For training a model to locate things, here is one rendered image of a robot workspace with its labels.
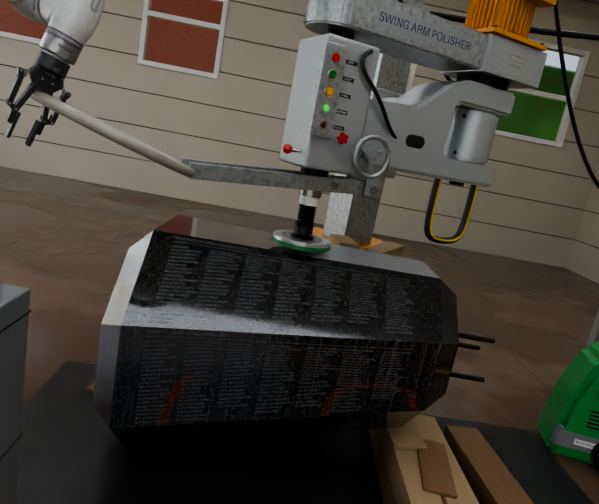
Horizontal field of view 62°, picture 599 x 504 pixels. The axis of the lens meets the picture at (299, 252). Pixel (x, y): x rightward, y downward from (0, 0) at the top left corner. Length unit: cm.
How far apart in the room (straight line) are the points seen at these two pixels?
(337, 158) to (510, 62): 78
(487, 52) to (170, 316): 143
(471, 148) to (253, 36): 621
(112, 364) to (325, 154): 95
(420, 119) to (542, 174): 710
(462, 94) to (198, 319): 123
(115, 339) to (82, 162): 692
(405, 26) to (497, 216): 704
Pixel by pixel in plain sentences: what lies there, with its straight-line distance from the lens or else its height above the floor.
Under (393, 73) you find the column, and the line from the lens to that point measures 259.
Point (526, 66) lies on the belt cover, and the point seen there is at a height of 168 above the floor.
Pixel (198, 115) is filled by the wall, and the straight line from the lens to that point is 797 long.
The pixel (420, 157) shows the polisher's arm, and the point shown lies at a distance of 189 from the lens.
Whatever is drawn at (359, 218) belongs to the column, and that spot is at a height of 92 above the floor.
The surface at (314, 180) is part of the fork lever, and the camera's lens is 171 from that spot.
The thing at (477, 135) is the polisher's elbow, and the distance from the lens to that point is 208.
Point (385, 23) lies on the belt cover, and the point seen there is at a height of 166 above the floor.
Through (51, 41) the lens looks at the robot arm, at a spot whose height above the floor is 138.
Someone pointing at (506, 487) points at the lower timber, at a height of 11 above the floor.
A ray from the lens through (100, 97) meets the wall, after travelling 834.
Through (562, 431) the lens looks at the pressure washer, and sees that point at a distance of 283.
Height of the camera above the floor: 126
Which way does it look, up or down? 13 degrees down
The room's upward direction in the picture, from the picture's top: 11 degrees clockwise
